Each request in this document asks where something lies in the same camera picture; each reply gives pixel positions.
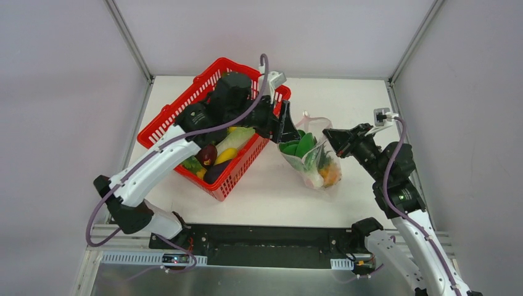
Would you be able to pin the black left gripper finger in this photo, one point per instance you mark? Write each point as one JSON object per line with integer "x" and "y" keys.
{"x": 289, "y": 131}
{"x": 285, "y": 112}

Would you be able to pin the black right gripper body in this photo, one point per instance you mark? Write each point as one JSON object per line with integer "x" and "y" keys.
{"x": 353, "y": 140}

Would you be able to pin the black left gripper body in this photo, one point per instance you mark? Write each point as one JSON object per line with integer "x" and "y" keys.
{"x": 280, "y": 122}

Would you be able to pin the green leafy bok choy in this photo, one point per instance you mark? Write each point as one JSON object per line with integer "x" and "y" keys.
{"x": 301, "y": 154}

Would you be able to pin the clear zip top bag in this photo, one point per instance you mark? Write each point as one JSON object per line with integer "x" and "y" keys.
{"x": 315, "y": 125}

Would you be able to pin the toy pineapple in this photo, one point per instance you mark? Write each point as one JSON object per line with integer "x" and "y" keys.
{"x": 329, "y": 169}

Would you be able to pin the red plastic shopping basket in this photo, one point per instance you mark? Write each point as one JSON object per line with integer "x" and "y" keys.
{"x": 201, "y": 85}

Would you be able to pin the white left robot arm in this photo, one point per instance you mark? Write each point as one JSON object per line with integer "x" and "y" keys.
{"x": 200, "y": 124}

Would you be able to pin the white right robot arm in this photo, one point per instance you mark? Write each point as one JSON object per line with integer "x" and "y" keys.
{"x": 428, "y": 271}

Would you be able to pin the white chinese cabbage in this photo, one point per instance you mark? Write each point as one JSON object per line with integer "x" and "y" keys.
{"x": 235, "y": 140}

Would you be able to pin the yellow mango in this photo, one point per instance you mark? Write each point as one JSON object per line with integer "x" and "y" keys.
{"x": 226, "y": 155}

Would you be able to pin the dark red round fruit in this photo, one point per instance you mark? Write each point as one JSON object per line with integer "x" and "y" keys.
{"x": 207, "y": 155}

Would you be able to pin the purple eggplant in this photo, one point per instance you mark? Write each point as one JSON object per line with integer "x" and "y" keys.
{"x": 214, "y": 172}

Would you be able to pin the green parsley sprig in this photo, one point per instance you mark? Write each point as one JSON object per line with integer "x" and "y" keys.
{"x": 194, "y": 166}

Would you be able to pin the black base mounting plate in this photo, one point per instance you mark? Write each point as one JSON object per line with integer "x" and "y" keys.
{"x": 282, "y": 257}

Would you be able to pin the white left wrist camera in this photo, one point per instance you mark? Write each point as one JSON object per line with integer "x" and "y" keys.
{"x": 275, "y": 80}

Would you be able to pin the aluminium frame rail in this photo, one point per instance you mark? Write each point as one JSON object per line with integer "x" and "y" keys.
{"x": 209, "y": 239}

